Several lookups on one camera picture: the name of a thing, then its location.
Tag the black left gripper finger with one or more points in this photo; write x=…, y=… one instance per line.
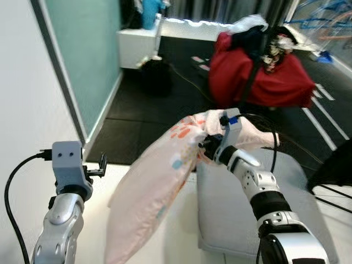
x=103, y=165

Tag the pink patterned pillow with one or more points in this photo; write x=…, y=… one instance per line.
x=148, y=187

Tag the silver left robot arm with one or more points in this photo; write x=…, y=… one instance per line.
x=60, y=225

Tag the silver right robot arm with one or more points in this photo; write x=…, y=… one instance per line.
x=264, y=192

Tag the black chair with thin legs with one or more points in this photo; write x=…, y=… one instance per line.
x=338, y=165

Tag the black rubber floor mat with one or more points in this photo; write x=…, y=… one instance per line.
x=137, y=126

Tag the black bag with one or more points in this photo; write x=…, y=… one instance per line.
x=155, y=77

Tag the red cloth bundle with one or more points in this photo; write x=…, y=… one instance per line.
x=275, y=82

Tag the teal glass panel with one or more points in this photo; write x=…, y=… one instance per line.
x=82, y=55

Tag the dark clothes pile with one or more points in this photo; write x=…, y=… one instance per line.
x=253, y=41

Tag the white low cabinet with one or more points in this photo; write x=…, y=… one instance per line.
x=135, y=47

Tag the white cloth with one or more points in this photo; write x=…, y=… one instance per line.
x=247, y=24

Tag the blue garment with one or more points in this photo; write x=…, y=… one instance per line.
x=151, y=14

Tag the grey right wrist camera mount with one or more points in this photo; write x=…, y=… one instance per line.
x=232, y=132

